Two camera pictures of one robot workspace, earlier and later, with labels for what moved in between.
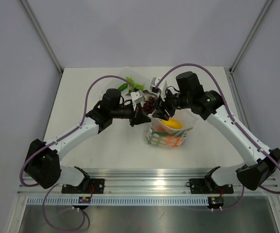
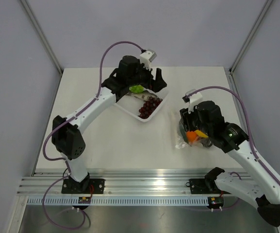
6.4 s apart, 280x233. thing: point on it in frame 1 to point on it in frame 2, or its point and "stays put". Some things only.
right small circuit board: (216, 202) stays put
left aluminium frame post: (41, 31) stays put
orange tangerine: (172, 141) to (191, 136)
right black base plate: (208, 186) stays put
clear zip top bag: (171, 133) to (196, 137)
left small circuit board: (84, 200) stays put
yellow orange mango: (172, 123) to (201, 134)
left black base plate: (89, 186) stays put
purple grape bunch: (149, 107) stays put
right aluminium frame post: (250, 36) stays put
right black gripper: (161, 106) to (186, 118)
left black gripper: (138, 116) to (157, 84)
